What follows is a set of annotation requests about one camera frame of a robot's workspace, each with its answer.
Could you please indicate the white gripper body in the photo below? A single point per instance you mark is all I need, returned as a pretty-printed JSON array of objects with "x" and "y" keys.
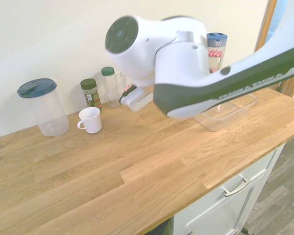
[{"x": 138, "y": 100}]

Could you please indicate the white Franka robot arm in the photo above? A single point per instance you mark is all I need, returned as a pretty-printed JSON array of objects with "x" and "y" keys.
[{"x": 181, "y": 63}]

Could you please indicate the clear rectangular plastic container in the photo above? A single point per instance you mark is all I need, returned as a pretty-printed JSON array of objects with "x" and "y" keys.
[{"x": 225, "y": 115}]

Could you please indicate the tall clear drinking glass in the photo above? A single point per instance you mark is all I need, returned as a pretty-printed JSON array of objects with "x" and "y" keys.
[{"x": 123, "y": 80}]

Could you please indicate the clear bottle green cap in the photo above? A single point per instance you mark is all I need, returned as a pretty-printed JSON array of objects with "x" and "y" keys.
[{"x": 110, "y": 88}]

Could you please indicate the spice jar dark green lid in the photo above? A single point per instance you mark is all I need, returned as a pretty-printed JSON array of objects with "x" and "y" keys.
[{"x": 91, "y": 94}]

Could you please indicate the white ceramic mug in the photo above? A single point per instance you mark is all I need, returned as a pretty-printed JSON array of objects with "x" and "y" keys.
[{"x": 90, "y": 120}]

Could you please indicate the large clear canister blue lid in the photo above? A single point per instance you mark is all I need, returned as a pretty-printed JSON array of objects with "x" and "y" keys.
[{"x": 45, "y": 107}]

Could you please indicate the tall clear canister blue lid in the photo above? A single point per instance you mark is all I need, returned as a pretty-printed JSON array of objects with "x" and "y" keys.
[{"x": 216, "y": 40}]

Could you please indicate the white cabinet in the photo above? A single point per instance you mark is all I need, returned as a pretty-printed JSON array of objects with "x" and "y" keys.
[{"x": 230, "y": 195}]

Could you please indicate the wooden door frame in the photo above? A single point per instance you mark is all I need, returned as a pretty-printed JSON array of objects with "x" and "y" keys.
[{"x": 265, "y": 24}]

